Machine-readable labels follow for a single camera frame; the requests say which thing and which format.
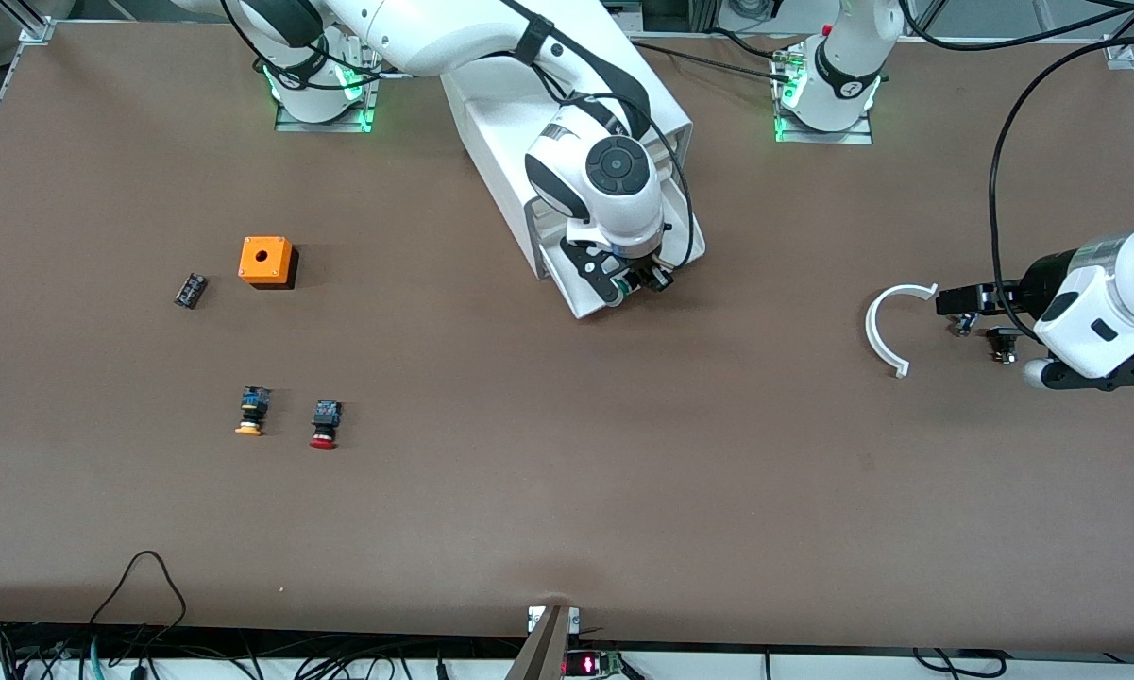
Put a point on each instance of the white curved plastic bracket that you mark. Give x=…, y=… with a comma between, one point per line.
x=871, y=328

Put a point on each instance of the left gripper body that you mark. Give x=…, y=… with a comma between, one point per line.
x=1032, y=284

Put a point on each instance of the orange button enclosure box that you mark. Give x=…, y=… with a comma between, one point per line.
x=274, y=266

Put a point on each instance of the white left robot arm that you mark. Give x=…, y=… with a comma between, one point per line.
x=845, y=57

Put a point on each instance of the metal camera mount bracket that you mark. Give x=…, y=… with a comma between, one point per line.
x=535, y=619

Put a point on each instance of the small black switch component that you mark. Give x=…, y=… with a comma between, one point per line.
x=1004, y=336

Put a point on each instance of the small device with red display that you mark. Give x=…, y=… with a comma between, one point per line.
x=590, y=664

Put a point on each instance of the red mushroom push button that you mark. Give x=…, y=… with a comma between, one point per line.
x=326, y=416

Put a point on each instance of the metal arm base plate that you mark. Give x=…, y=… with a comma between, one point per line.
x=326, y=126
x=821, y=138

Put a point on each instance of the small metal knob switch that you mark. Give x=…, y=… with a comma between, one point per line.
x=963, y=326

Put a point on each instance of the black cylindrical capacitor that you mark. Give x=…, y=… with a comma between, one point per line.
x=191, y=290

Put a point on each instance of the yellow mushroom push button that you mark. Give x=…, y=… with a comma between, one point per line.
x=253, y=404

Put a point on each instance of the brown camera mount post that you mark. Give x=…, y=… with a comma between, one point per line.
x=543, y=652

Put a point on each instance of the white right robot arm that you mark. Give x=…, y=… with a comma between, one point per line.
x=434, y=38

